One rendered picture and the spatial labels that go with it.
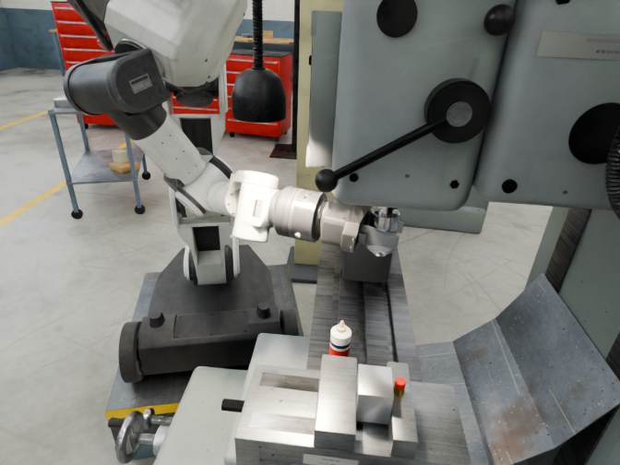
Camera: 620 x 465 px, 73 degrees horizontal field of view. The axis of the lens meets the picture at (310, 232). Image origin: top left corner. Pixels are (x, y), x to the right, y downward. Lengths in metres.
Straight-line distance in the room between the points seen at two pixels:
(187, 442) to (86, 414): 1.14
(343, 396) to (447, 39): 0.51
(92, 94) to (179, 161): 0.20
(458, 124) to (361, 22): 0.16
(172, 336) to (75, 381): 0.91
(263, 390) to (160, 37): 0.65
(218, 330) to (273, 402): 0.76
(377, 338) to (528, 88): 0.61
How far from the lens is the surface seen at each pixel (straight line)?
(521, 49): 0.54
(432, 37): 0.53
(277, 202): 0.71
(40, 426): 2.19
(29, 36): 11.92
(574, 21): 0.55
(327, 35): 0.60
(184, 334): 1.47
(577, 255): 0.92
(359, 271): 1.11
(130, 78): 0.84
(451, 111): 0.51
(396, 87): 0.53
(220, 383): 1.14
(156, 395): 1.58
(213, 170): 0.97
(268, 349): 1.04
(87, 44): 6.01
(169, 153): 0.92
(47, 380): 2.36
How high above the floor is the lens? 1.56
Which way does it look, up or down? 29 degrees down
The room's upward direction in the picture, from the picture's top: 3 degrees clockwise
